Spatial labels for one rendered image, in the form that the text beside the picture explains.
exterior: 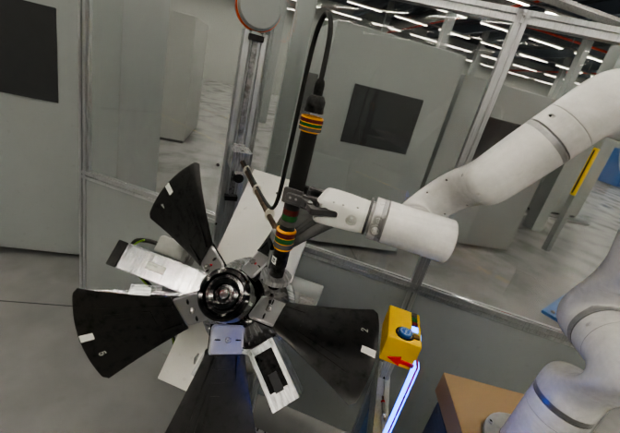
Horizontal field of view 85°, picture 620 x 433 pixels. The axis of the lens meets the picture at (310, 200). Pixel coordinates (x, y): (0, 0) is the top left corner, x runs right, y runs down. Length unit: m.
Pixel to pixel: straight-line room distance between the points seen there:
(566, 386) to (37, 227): 3.06
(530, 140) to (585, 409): 0.56
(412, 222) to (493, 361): 1.21
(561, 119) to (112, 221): 1.90
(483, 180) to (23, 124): 2.73
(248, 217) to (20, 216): 2.26
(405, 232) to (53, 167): 2.58
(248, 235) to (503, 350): 1.18
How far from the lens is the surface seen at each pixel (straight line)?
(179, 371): 1.13
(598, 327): 0.88
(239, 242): 1.11
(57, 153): 2.87
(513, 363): 1.79
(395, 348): 1.10
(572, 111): 0.66
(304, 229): 0.83
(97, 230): 2.15
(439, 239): 0.65
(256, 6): 1.32
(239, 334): 0.87
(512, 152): 0.64
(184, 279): 1.02
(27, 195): 3.07
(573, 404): 0.95
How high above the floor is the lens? 1.71
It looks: 20 degrees down
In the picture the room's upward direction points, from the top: 14 degrees clockwise
